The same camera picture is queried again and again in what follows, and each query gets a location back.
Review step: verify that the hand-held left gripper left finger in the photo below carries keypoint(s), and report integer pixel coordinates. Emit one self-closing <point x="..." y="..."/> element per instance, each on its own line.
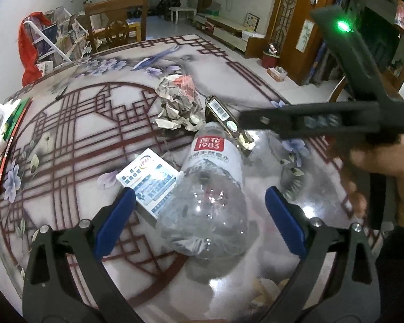
<point x="116" y="218"/>

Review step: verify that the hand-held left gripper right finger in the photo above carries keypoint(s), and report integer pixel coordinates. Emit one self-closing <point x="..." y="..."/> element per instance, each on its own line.
<point x="286" y="218"/>

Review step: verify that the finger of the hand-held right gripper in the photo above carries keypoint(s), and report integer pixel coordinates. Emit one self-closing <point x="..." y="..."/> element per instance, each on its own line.
<point x="279" y="121"/>

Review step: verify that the small dark barcode carton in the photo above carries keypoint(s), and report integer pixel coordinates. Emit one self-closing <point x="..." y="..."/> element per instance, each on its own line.
<point x="222" y="114"/>

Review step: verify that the clear plastic bottle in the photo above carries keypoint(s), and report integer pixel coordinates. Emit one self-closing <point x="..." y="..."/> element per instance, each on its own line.
<point x="208" y="202"/>

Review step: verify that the person's right hand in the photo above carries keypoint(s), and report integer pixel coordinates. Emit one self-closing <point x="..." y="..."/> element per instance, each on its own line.
<point x="402" y="165"/>

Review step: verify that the tissue box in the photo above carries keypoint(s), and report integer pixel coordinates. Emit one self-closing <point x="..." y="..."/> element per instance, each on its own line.
<point x="276" y="73"/>

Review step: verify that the white blue small box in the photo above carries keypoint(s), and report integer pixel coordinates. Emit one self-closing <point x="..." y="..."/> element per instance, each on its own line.
<point x="148" y="181"/>

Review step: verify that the red bin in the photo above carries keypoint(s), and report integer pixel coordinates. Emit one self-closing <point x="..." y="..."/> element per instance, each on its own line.
<point x="270" y="57"/>

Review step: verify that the carved wooden partition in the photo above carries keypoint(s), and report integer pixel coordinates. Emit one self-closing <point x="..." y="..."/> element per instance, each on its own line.
<point x="289" y="10"/>

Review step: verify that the low television cabinet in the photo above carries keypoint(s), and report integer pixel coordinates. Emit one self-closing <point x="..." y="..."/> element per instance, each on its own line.
<point x="232" y="37"/>

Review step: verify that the crumpled newspaper ball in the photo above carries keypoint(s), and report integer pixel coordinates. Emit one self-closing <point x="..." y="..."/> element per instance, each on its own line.
<point x="178" y="104"/>

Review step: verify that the stack of green red books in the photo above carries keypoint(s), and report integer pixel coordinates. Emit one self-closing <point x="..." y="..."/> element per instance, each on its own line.
<point x="6" y="148"/>

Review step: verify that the white stool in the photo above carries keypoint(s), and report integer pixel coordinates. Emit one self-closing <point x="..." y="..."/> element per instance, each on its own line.
<point x="181" y="13"/>

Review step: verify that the red cloth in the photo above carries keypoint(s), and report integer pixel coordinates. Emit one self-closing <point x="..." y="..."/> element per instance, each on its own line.
<point x="30" y="57"/>

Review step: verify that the wooden chair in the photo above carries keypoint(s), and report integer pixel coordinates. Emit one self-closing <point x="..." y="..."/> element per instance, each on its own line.
<point x="114" y="27"/>

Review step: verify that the framed wall picture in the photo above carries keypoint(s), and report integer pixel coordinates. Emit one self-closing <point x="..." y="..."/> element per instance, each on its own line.
<point x="307" y="36"/>

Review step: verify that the patterned picture frame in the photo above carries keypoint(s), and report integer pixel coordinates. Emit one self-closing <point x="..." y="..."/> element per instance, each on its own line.
<point x="251" y="22"/>

